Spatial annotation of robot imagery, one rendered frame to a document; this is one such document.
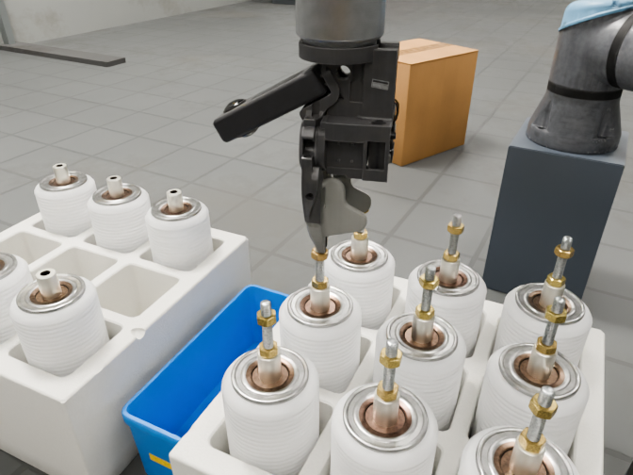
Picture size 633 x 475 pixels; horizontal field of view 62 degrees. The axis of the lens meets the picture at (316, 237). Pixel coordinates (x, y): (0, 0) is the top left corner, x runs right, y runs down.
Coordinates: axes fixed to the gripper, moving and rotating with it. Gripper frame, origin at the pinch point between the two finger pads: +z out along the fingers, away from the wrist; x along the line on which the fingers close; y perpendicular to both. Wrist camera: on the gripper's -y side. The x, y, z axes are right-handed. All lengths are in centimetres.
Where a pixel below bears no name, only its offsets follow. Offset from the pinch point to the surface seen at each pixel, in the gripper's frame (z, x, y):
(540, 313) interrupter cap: 9.0, 3.1, 24.9
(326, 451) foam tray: 16.3, -13.7, 3.6
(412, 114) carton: 19, 103, 8
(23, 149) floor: 34, 92, -115
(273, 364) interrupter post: 6.8, -12.3, -1.7
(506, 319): 11.2, 4.2, 21.8
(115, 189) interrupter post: 7.7, 21.0, -36.7
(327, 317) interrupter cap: 9.0, -2.0, 1.6
